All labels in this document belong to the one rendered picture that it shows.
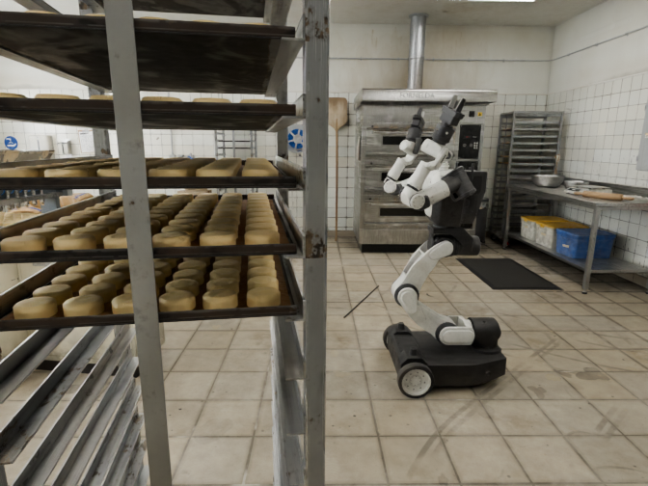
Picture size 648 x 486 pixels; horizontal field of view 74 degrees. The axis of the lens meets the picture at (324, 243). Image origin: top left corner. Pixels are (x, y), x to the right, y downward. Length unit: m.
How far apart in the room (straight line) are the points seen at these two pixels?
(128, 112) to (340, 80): 5.95
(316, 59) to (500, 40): 6.52
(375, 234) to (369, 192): 0.55
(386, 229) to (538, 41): 3.46
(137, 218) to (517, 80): 6.70
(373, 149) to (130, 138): 4.91
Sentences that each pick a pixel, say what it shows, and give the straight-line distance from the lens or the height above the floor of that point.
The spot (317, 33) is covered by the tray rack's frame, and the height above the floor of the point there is 1.50.
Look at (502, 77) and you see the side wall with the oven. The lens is 6.98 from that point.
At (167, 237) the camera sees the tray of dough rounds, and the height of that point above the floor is 1.24.
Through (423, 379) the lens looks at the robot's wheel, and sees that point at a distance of 2.54.
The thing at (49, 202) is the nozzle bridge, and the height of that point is 0.97.
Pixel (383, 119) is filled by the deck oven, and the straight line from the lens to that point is 5.45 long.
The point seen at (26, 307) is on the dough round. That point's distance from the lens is 0.70.
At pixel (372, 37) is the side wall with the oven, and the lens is 6.60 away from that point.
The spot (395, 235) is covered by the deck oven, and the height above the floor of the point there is 0.23.
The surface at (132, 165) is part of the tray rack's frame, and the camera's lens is 0.58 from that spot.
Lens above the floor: 1.36
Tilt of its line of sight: 13 degrees down
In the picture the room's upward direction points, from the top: 1 degrees clockwise
